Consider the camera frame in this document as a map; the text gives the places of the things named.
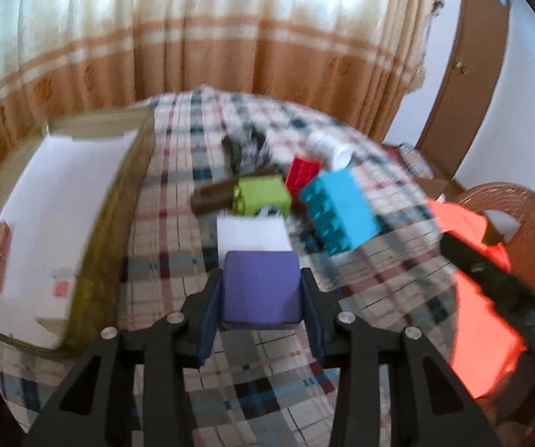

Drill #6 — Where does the gold metal tray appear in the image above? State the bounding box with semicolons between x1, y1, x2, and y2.
0;105;157;362

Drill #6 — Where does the blue toy brick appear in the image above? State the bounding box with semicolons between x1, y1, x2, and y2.
299;168;384;257

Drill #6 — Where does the cream and orange curtain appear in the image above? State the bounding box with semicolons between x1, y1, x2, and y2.
0;0;441;189

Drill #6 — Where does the white plastic bottle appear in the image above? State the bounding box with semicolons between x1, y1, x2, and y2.
307;129;353;169

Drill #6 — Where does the purple foam block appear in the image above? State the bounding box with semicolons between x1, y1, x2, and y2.
221;250;303;331

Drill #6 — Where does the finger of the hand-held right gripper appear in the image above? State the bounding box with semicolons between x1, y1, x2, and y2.
439;232;535;364

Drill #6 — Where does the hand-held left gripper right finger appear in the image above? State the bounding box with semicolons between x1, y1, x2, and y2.
298;267;504;447

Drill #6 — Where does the red and white clutter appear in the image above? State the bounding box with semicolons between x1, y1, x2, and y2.
381;142;434;180

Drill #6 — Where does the white leaflet with red stamp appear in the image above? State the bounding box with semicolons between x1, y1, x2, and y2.
37;265;82;320

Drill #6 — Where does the black patterned hair clip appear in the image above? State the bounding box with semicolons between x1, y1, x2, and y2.
221;129;273;173

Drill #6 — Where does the white foam block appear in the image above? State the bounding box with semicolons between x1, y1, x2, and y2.
216;215;293;255

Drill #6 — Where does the green toy brick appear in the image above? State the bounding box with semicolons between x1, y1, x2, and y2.
232;174;293;218

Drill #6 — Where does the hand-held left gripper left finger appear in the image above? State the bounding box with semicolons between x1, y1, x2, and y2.
21;267;226;447

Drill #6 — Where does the brown wooden comb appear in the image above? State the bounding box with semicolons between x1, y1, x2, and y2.
190;165;287;215

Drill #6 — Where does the brown wooden door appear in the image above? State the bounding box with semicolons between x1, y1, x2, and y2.
415;0;516;178

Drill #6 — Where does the plaid tablecloth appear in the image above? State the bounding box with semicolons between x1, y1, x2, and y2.
0;88;465;447

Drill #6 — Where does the red toy brick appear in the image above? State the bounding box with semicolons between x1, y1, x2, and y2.
285;155;323;208

